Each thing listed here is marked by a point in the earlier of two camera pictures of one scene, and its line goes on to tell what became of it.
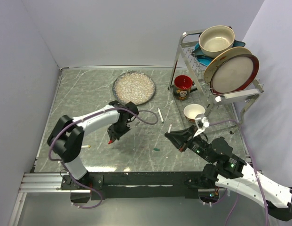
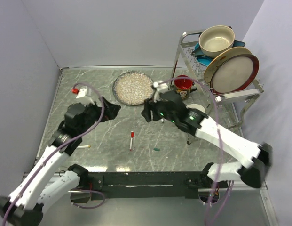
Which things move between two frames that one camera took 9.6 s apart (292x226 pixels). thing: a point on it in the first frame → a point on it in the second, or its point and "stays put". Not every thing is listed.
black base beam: (104, 186) stays put
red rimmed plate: (234, 74) stays put
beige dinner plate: (220, 56) stays put
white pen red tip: (169, 128) → (130, 145)
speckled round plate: (133, 86) stays put
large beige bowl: (215, 40) stays put
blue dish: (204, 59) stays put
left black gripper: (113, 135) → (110, 111)
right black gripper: (178, 137) → (150, 105)
